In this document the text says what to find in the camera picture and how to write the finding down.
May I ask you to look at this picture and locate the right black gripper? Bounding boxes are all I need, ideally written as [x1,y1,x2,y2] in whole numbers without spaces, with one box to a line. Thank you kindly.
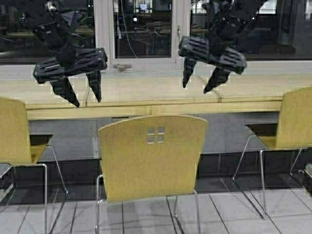
[178,36,247,94]

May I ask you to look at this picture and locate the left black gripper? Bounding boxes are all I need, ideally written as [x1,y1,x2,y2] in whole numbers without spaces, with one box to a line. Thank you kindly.
[33,48,107,107]

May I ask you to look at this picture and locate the yellow wooden chair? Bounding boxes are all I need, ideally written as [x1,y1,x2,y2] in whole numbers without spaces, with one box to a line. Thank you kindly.
[232,87,312,218]
[95,114,209,234]
[0,97,69,234]

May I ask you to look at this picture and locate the right silver robot base corner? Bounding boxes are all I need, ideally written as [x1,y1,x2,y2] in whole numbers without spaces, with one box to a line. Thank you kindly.
[304,163,312,194]

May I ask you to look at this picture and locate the left silver robot base corner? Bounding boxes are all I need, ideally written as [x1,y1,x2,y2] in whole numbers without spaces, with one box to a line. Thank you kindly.
[0,163,14,202]

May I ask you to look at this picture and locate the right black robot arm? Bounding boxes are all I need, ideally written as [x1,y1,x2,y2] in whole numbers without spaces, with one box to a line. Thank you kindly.
[178,0,265,93]

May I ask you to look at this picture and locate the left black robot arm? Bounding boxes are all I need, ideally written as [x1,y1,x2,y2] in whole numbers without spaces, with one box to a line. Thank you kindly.
[13,0,107,107]

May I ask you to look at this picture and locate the long wooden counter table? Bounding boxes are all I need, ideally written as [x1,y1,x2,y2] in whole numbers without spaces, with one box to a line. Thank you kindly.
[0,74,312,120]

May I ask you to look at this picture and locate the yellow wooden chair by round table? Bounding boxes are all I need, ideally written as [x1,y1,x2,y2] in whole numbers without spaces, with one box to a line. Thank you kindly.
[232,87,312,218]

